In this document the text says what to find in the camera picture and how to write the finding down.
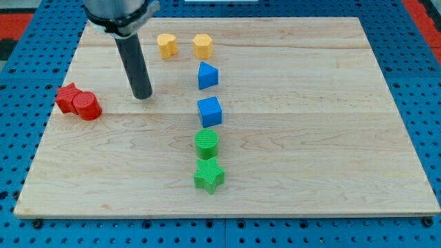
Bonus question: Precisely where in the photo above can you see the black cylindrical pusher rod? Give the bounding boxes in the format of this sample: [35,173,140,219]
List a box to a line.
[115,34,153,99]

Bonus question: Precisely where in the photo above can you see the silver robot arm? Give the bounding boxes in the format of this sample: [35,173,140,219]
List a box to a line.
[83,0,160,99]

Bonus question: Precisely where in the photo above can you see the yellow heart block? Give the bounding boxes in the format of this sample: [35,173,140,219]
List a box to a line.
[156,34,178,59]

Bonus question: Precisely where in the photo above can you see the red cylinder block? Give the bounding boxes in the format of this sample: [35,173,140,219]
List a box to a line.
[72,92,102,121]

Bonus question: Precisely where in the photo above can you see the yellow hexagon block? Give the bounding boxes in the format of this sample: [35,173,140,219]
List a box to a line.
[192,34,214,59]

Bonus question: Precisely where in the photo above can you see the blue triangle block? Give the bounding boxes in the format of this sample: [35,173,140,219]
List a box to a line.
[198,61,219,90]

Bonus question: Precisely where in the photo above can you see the red star block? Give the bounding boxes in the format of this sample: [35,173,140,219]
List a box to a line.
[55,83,81,115]

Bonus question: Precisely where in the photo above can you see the blue cube block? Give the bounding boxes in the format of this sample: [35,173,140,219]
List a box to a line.
[197,96,223,128]

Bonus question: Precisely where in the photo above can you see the green cylinder block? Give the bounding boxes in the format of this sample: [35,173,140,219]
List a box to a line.
[194,129,219,160]

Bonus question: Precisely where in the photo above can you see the green star block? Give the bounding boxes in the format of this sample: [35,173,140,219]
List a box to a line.
[194,156,225,194]

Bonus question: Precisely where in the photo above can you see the wooden board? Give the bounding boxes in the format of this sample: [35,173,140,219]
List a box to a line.
[14,17,440,219]

